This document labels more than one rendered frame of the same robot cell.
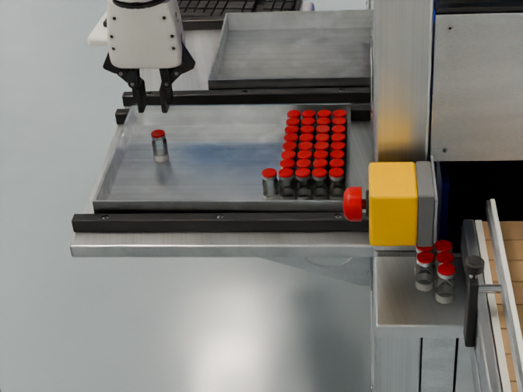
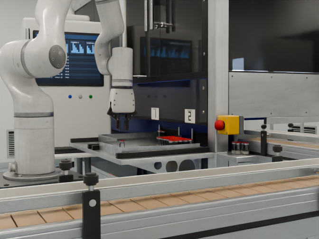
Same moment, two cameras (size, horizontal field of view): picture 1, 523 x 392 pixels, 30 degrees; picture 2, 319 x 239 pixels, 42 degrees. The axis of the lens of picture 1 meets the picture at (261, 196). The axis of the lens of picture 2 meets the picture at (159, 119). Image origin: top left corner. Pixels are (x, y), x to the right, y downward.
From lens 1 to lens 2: 116 cm
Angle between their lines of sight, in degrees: 45
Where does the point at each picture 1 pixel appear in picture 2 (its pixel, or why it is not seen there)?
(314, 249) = (197, 155)
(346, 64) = not seen: hidden behind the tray
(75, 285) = not seen: outside the picture
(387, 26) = (219, 74)
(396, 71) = (220, 88)
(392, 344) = not seen: hidden behind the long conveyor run
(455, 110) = (234, 101)
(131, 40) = (121, 101)
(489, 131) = (242, 108)
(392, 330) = (240, 159)
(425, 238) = (241, 131)
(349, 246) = (207, 153)
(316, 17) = (128, 135)
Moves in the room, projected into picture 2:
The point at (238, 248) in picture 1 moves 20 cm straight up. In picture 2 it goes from (175, 156) to (175, 104)
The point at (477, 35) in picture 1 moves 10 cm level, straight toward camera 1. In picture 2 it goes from (238, 78) to (251, 77)
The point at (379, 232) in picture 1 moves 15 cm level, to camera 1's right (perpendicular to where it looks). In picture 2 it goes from (230, 129) to (258, 127)
